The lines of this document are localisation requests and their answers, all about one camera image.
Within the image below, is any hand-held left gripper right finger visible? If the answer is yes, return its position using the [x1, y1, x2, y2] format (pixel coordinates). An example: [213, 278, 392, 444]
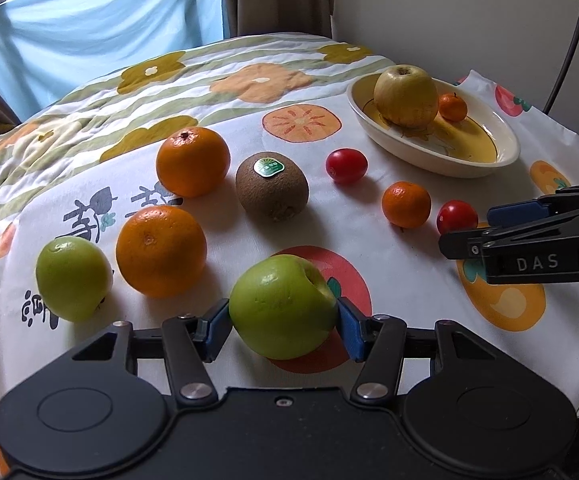
[337, 297, 495, 406]

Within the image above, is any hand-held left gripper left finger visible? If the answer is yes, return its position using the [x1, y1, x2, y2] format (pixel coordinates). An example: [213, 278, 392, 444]
[72, 302, 233, 408]

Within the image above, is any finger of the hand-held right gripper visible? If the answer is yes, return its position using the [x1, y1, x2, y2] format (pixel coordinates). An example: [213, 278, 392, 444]
[438, 208, 579, 261]
[486, 180, 579, 231]

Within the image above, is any red cherry tomato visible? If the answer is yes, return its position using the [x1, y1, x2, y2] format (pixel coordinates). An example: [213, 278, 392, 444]
[325, 148, 369, 184]
[436, 200, 479, 235]

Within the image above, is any green apple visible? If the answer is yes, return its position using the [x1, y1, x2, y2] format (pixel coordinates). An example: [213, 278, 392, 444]
[228, 254, 339, 361]
[36, 236, 114, 323]

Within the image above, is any large orange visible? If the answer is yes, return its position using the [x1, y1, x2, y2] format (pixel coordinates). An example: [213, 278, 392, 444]
[116, 205, 208, 298]
[156, 127, 231, 199]

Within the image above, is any cream oval bowl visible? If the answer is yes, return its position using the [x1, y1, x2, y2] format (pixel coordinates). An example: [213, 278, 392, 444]
[345, 76, 521, 179]

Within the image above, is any white fruit print cloth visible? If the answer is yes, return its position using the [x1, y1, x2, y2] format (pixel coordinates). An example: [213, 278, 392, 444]
[0, 69, 579, 417]

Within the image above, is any small mandarin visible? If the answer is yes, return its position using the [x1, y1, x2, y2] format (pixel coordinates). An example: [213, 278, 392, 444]
[438, 92, 469, 122]
[381, 181, 431, 229]

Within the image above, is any brown kiwi with green sticker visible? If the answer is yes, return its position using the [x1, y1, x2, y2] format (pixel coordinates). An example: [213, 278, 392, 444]
[235, 152, 309, 223]

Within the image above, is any yellow apple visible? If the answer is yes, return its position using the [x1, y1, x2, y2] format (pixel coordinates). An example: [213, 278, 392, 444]
[373, 64, 439, 128]

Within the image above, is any floral striped blanket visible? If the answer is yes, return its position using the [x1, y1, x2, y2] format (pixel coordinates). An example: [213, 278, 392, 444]
[0, 32, 391, 363]

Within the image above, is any light blue hanging cloth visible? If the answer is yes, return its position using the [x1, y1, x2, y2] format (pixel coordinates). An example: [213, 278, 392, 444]
[0, 0, 226, 122]

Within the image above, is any grey cable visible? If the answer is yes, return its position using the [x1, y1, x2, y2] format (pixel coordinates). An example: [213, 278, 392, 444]
[543, 0, 579, 114]

